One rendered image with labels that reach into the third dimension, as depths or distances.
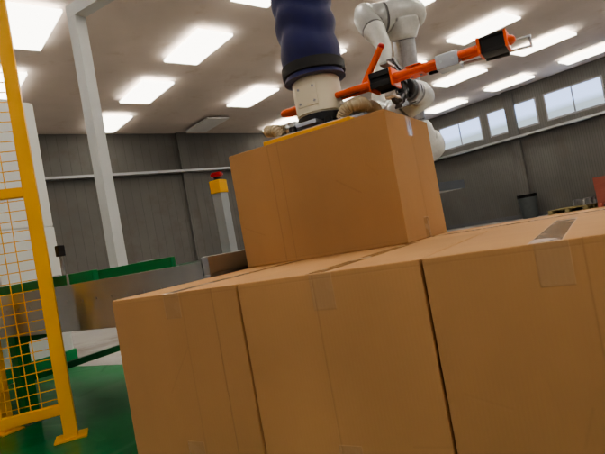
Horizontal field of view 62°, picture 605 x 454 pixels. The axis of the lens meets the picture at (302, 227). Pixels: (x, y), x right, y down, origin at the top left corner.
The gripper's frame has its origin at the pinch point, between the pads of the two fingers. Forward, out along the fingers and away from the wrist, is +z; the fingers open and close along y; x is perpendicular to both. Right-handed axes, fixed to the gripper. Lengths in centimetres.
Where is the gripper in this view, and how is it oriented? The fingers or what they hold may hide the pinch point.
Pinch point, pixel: (388, 80)
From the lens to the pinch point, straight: 176.0
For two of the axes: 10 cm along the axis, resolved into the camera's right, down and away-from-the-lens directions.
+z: -5.0, 0.7, -8.6
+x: -8.5, 1.6, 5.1
